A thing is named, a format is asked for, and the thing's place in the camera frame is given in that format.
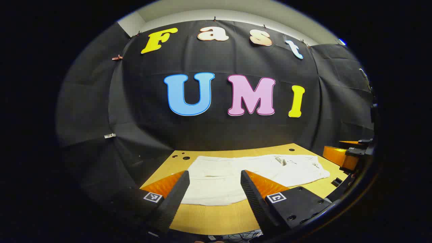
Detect black backdrop cloth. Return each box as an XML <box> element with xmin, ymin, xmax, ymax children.
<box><xmin>56</xmin><ymin>20</ymin><xmax>375</xmax><ymax>216</ymax></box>

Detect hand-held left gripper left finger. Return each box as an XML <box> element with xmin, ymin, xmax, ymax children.
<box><xmin>108</xmin><ymin>170</ymin><xmax>190</xmax><ymax>237</ymax></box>

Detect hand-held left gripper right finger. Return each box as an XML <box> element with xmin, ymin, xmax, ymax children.
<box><xmin>240</xmin><ymin>170</ymin><xmax>333</xmax><ymax>238</ymax></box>

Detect white jeans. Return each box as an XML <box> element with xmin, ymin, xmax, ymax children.
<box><xmin>181</xmin><ymin>155</ymin><xmax>330</xmax><ymax>206</ymax></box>

